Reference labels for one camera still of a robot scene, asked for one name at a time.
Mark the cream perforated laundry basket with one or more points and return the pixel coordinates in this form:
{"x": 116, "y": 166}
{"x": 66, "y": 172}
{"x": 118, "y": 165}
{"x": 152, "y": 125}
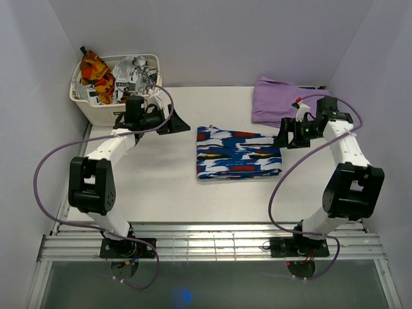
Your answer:
{"x": 105, "y": 115}

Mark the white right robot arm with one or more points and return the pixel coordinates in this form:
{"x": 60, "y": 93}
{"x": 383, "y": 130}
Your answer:
{"x": 351, "y": 193}

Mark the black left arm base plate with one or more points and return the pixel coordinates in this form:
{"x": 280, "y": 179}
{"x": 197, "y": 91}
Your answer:
{"x": 124, "y": 249}

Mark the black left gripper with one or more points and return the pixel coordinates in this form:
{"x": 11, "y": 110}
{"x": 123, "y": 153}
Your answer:
{"x": 175, "y": 125}

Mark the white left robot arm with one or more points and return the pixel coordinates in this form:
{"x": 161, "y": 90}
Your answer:
{"x": 92, "y": 185}

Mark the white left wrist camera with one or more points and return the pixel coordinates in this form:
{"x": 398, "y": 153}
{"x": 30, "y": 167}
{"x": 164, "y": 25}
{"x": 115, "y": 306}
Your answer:
{"x": 155, "y": 96}

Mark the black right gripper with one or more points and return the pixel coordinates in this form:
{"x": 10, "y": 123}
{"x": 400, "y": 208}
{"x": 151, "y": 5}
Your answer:
{"x": 289, "y": 125}

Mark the blue white red patterned trousers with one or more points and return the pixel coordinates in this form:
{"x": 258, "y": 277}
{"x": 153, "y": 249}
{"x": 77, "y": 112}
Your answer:
{"x": 235, "y": 155}

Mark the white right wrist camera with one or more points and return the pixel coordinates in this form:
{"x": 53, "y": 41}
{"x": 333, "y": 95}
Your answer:
{"x": 302, "y": 110}

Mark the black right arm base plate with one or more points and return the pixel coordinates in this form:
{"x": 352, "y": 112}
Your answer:
{"x": 297, "y": 247}

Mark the folded purple trousers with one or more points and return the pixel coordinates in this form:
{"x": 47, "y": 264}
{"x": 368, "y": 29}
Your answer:
{"x": 272, "y": 101}

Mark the black white newsprint trousers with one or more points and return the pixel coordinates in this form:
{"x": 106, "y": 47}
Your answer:
{"x": 132, "y": 74}

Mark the orange camouflage trousers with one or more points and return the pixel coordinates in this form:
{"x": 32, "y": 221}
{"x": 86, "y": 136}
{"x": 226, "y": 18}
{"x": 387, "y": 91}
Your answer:
{"x": 97, "y": 73}

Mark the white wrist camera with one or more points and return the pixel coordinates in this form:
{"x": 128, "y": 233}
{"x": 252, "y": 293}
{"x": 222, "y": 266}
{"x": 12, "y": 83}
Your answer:
{"x": 302, "y": 110}
{"x": 155, "y": 96}

